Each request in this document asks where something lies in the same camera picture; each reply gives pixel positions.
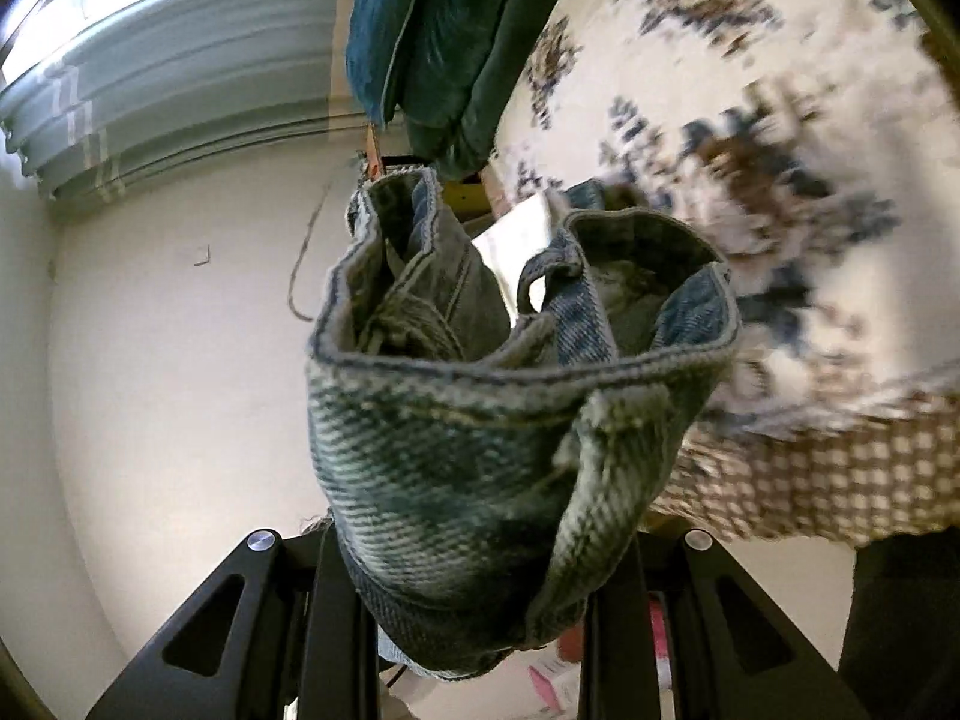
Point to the window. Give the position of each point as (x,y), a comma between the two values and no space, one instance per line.
(112,0)

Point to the white folded cloth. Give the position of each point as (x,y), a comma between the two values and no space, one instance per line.
(517,240)

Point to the dark teal folded blanket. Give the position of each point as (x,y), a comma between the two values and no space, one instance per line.
(435,30)

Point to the person's dark trouser leg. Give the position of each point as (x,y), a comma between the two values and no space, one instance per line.
(907,630)

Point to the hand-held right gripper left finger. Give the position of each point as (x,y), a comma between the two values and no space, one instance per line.
(337,615)

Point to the floral bedspread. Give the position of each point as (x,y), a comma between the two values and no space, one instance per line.
(825,165)

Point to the frayed denim shorts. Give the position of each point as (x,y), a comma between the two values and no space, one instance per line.
(450,465)

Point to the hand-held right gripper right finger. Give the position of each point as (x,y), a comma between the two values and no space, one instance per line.
(607,637)

